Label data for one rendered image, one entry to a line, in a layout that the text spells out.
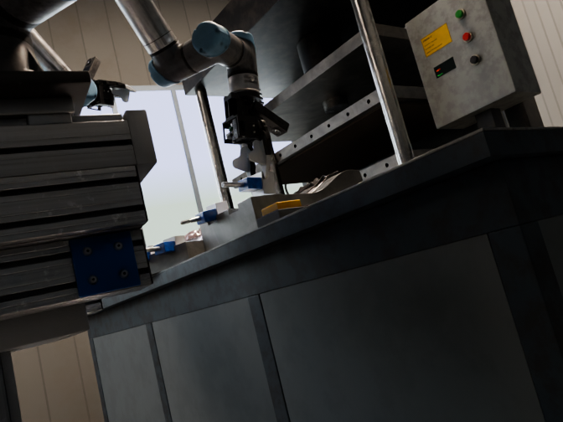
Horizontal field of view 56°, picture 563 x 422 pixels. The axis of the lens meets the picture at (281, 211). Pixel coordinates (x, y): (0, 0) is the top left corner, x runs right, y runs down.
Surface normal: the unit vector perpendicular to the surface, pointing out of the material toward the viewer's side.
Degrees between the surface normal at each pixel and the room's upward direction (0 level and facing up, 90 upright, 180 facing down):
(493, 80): 90
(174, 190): 90
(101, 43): 90
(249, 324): 90
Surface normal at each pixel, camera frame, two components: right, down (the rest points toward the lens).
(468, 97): -0.79, 0.11
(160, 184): 0.46, -0.25
